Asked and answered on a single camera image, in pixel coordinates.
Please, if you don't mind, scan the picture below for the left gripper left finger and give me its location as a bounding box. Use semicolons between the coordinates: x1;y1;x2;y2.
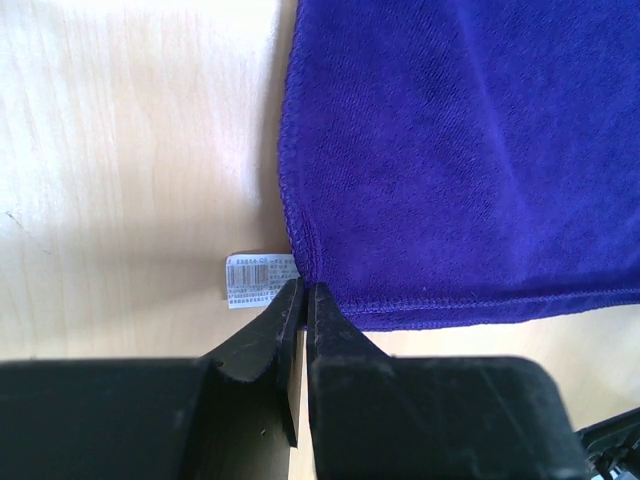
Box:
1;280;305;479

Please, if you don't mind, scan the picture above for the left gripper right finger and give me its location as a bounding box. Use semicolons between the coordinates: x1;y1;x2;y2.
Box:
306;284;586;479

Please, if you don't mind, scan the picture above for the purple towel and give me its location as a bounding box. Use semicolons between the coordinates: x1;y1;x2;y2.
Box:
224;0;640;334

